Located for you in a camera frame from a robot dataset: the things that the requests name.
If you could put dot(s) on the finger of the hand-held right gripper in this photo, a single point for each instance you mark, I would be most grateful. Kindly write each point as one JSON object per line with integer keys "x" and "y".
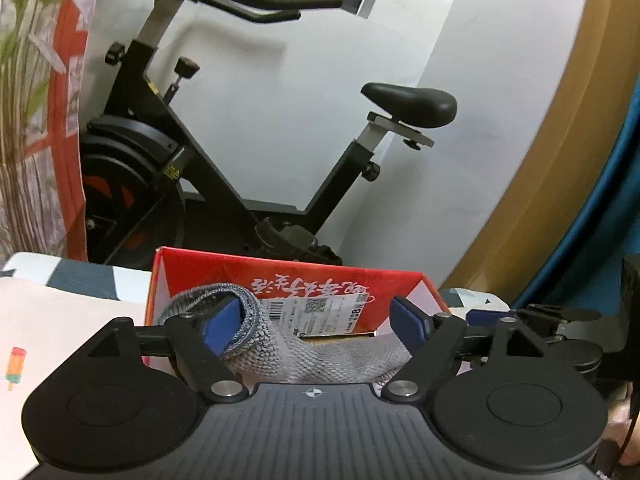
{"x": 490, "y": 316}

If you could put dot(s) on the black exercise bike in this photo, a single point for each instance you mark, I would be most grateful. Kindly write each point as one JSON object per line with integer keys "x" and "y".
{"x": 150, "y": 110}

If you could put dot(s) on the bamboo print curtain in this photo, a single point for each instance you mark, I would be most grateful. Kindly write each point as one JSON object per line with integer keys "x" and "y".
{"x": 30, "y": 110}

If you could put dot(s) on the wooden door frame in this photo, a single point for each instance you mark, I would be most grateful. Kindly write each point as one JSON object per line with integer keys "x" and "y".
{"x": 575, "y": 135}

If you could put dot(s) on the red cardboard box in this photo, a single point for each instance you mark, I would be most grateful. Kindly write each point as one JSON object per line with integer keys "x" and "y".
{"x": 210, "y": 270}

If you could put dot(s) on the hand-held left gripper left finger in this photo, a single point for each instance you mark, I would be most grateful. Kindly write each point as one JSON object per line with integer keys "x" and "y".
{"x": 222, "y": 325}

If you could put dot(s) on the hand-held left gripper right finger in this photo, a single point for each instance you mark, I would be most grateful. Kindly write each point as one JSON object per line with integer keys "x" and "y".
{"x": 407, "y": 327}

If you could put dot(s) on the white printed blanket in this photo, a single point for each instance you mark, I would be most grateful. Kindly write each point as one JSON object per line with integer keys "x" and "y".
{"x": 60, "y": 310}

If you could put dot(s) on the grey knit cloth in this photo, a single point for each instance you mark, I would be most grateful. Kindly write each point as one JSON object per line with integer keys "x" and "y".
{"x": 300, "y": 360}

